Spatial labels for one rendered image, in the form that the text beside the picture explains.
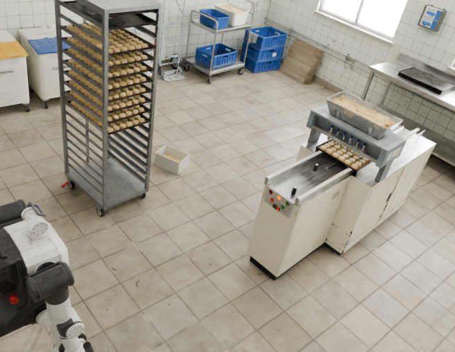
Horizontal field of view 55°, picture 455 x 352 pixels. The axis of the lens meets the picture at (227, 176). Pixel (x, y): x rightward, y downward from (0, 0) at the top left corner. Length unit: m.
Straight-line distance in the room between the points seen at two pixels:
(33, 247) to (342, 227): 2.71
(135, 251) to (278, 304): 1.24
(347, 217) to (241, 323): 1.27
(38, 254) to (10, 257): 0.10
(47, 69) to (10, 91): 0.47
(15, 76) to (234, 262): 3.15
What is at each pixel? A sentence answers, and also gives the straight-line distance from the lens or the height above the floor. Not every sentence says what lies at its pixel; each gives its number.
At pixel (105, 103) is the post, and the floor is 1.15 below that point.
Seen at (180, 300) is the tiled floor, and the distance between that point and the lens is 3.46.
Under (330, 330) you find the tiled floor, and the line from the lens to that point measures 3.60.
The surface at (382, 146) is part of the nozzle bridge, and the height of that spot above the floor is 1.18.
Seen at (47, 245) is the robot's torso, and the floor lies 1.37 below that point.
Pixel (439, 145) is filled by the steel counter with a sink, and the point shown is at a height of 0.23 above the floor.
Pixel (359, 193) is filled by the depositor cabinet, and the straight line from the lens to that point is 3.72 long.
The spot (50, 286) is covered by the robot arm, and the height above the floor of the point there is 1.35.
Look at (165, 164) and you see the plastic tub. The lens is 4.64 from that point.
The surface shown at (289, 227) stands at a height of 0.61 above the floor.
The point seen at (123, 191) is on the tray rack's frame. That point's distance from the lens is 4.12.
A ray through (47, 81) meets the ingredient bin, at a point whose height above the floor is 0.35.
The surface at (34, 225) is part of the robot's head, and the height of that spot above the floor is 1.47.
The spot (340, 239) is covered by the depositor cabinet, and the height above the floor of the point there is 0.22.
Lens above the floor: 2.70
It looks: 35 degrees down
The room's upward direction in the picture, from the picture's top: 11 degrees clockwise
